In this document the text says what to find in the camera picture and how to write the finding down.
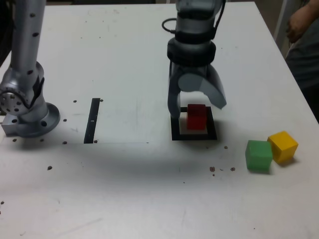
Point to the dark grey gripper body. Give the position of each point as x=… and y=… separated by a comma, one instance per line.
x=190, y=69

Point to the black tape square outline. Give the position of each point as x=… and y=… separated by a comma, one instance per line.
x=194, y=137

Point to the red cube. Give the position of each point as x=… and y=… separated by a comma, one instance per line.
x=197, y=118

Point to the black tape strip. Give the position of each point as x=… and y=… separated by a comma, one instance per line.
x=91, y=122

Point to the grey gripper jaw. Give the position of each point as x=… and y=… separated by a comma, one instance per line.
x=197, y=83

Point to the person's hand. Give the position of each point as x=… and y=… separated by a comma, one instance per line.
x=296, y=26

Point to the person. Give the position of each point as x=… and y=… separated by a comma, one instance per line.
x=306, y=57

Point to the green cube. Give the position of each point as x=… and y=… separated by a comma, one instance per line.
x=259, y=158

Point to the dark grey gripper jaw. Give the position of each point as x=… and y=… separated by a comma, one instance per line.
x=173, y=99

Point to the yellow cube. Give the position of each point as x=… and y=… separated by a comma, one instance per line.
x=282, y=147

